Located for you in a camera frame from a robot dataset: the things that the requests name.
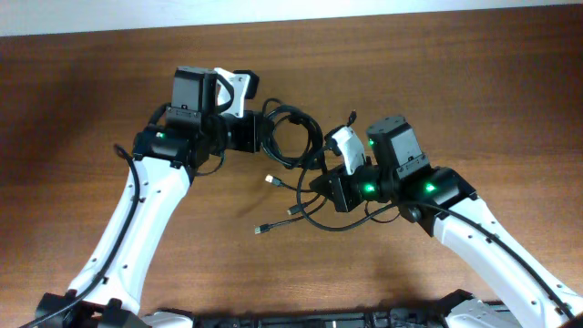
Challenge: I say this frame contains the black micro USB cable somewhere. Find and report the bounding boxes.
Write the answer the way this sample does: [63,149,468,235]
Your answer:
[264,109,359,216]

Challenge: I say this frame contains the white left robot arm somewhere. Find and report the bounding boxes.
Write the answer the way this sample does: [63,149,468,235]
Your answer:
[30,67,261,327]

